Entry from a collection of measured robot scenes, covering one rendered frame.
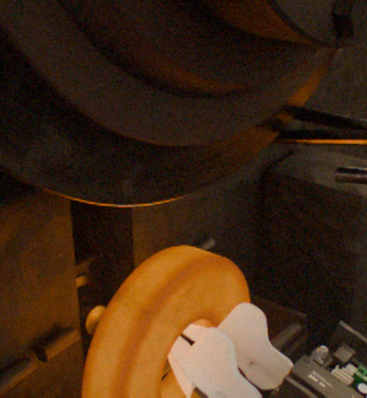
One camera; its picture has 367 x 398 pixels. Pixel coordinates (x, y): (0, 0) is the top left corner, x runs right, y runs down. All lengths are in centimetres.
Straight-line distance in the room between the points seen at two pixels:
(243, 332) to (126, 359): 9
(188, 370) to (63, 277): 10
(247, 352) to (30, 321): 14
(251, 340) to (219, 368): 4
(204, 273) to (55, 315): 10
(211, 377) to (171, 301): 6
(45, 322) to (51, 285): 3
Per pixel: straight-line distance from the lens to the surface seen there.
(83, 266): 60
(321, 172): 69
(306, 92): 54
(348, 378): 50
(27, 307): 52
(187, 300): 52
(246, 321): 53
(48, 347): 53
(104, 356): 50
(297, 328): 64
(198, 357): 52
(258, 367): 55
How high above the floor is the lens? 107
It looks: 25 degrees down
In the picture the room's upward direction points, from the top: straight up
